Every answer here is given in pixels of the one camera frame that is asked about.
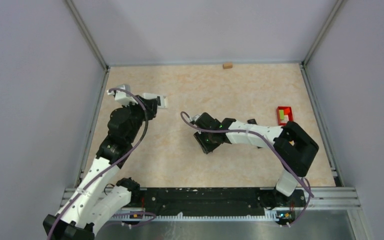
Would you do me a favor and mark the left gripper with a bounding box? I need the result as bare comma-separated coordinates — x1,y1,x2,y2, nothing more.
122,94,159,143

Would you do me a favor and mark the white remote control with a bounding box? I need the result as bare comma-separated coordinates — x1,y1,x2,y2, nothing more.
142,93,170,110

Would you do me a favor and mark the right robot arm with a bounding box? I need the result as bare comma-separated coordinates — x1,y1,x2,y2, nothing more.
180,111,320,206

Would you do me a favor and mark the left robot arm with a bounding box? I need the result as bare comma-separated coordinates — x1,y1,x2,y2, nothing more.
43,92,163,240

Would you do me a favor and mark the black remote control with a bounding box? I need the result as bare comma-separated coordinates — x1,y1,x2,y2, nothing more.
247,118,258,125

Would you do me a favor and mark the small wooden block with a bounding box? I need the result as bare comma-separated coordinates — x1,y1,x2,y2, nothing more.
222,62,233,70

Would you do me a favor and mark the red plastic bin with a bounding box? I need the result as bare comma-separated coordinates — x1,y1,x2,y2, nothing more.
276,106,294,126

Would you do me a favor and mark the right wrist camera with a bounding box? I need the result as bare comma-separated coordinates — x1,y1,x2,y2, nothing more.
190,114,202,125

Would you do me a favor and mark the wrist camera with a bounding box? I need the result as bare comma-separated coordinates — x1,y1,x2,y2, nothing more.
190,114,202,125
107,84,137,106

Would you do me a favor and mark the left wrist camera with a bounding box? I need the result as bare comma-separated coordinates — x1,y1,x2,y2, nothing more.
107,84,137,106

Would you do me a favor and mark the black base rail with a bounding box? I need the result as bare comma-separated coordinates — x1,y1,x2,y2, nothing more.
123,187,306,217

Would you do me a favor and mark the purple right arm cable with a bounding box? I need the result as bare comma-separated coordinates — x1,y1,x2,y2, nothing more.
180,110,315,228

